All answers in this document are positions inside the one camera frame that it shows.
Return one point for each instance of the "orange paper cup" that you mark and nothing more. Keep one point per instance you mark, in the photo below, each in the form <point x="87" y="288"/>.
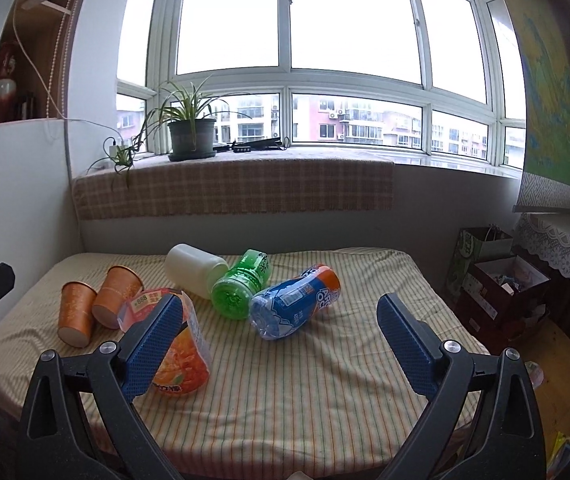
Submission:
<point x="77" y="310"/>
<point x="117" y="292"/>

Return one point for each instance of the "red and white vase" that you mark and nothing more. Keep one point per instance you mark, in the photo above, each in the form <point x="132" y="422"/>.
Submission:
<point x="5" y="92"/>

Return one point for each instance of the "white charger plug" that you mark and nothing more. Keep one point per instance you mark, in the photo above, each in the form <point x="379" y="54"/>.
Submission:
<point x="116" y="151"/>

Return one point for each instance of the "white window frame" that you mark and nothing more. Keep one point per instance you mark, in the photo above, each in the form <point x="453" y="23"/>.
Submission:
<point x="285" y="72"/>

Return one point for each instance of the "wall map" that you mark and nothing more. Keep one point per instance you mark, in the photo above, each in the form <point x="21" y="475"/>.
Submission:
<point x="550" y="85"/>

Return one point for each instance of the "plaid windowsill cloth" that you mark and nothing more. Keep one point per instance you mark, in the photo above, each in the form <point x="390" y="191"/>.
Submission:
<point x="240" y="185"/>

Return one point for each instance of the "green plastic bottle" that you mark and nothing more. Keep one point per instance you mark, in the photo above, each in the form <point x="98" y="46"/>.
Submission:
<point x="237" y="292"/>

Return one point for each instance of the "green paper bag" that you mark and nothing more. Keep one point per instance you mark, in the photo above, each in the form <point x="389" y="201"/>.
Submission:
<point x="464" y="260"/>

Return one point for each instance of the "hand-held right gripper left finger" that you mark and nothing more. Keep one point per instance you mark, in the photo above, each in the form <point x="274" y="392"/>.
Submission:
<point x="155" y="345"/>

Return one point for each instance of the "wooden bookshelf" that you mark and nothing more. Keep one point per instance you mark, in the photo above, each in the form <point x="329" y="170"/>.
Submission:
<point x="30" y="35"/>

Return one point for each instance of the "white plastic jar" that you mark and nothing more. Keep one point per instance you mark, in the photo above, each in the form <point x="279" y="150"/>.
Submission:
<point x="190" y="267"/>

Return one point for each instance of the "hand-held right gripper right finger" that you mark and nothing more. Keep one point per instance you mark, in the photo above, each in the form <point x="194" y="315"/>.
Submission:
<point x="407" y="347"/>

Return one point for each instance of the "white lace cloth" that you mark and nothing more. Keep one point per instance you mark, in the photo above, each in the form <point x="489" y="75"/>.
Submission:
<point x="565" y="247"/>

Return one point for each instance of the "black power strip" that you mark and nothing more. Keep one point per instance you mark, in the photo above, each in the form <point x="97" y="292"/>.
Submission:
<point x="257" y="144"/>

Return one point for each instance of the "dark red cardboard box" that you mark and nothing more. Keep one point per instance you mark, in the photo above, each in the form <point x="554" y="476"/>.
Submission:
<point x="490" y="307"/>

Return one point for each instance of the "yellow packet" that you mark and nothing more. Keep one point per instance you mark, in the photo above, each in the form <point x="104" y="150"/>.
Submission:
<point x="562" y="455"/>

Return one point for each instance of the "potted spider plant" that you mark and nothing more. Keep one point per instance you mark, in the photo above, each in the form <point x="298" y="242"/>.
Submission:
<point x="192" y="137"/>

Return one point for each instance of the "blue orange soda bottle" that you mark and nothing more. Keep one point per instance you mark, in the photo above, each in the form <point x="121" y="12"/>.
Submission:
<point x="292" y="305"/>

